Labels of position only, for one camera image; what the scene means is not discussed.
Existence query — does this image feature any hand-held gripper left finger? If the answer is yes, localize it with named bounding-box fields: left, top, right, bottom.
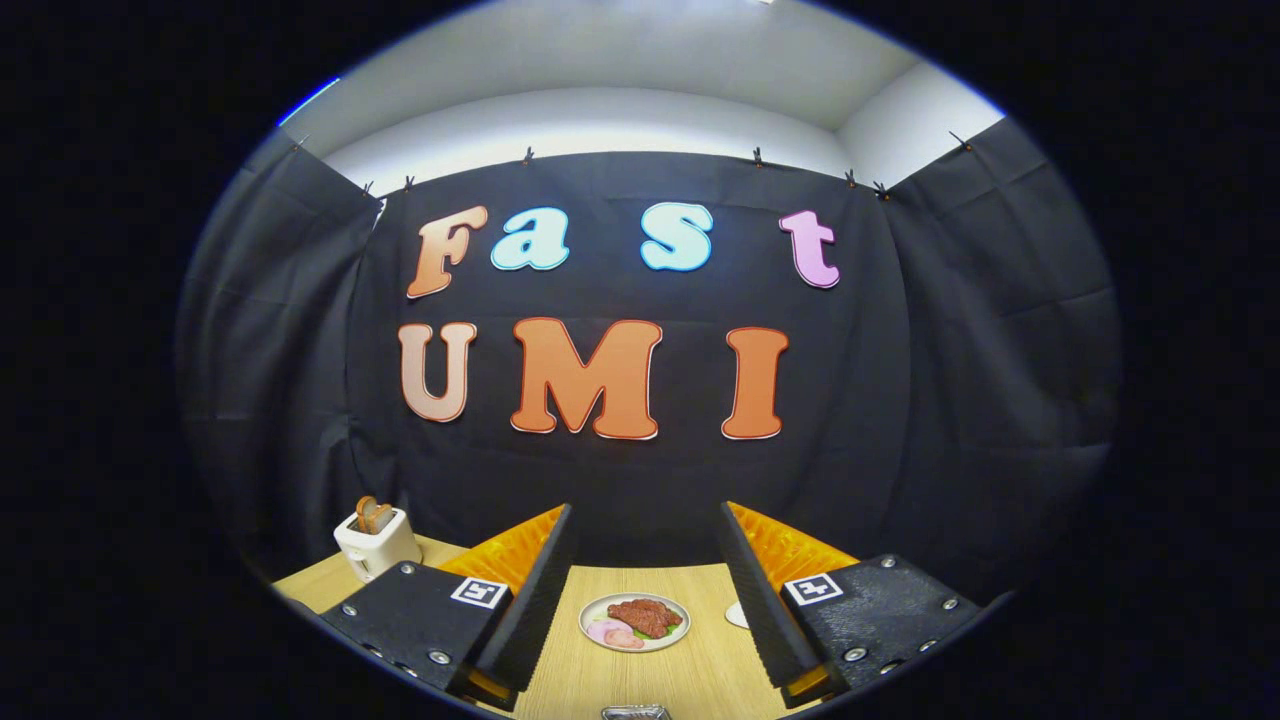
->
left=318, top=502, right=578, bottom=713

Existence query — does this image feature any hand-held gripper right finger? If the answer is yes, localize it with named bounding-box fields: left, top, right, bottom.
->
left=717, top=501, right=988, bottom=710

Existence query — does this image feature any beige round plate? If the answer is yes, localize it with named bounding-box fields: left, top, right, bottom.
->
left=579, top=593, right=691, bottom=653

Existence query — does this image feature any brown steak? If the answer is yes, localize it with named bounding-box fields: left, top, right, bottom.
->
left=607, top=598, right=683, bottom=639

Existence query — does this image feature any white toaster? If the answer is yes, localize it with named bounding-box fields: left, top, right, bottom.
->
left=333, top=505, right=423, bottom=584

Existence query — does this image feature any row of black cloth clips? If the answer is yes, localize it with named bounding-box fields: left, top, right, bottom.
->
left=292, top=130, right=973, bottom=201

